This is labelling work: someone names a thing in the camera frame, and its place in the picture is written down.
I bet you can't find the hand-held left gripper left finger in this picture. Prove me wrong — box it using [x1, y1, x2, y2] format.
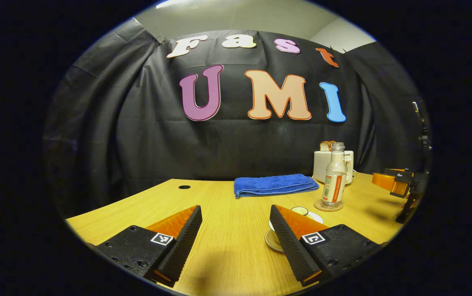
[96, 205, 202, 287]

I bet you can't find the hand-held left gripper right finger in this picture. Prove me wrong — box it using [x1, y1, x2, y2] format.
[270, 204, 384, 287]

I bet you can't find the cream teacup lid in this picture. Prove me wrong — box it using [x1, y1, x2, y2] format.
[269, 206, 324, 231]

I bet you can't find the round brown coaster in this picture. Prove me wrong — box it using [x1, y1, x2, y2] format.
[314, 199, 344, 212]

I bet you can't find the clear glass water bottle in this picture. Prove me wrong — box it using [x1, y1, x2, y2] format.
[321, 142, 348, 208]

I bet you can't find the blue folded towel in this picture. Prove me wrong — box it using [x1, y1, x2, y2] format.
[234, 173, 320, 199]

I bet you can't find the white toaster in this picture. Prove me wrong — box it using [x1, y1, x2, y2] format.
[313, 150, 354, 184]

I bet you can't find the black backdrop cloth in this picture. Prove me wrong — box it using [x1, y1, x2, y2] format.
[42, 17, 432, 222]

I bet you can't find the ceiling light panel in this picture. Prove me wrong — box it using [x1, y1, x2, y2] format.
[156, 0, 191, 9]

